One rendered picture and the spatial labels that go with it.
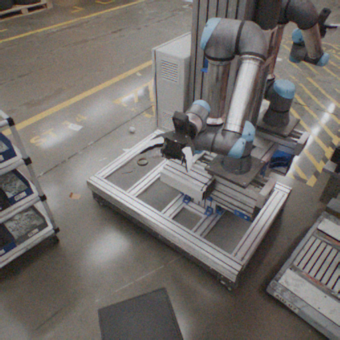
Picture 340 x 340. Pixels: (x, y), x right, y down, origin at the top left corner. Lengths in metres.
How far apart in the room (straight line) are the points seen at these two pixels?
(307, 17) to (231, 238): 1.26
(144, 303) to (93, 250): 0.73
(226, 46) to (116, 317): 1.26
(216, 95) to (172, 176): 0.49
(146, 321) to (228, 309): 0.60
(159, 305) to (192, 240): 0.50
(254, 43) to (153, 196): 1.33
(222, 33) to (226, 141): 0.38
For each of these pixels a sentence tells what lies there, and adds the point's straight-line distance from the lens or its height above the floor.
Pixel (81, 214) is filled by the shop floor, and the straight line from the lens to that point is 2.40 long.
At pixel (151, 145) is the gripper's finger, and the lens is 0.87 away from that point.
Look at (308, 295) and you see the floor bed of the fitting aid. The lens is 2.03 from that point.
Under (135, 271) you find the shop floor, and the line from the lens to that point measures 2.04.
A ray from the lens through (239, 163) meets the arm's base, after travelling 1.41.
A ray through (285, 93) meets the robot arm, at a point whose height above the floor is 1.02.
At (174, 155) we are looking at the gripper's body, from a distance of 0.92.
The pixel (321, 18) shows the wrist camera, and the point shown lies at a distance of 2.10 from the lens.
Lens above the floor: 1.77
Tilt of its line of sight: 42 degrees down
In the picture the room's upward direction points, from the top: straight up
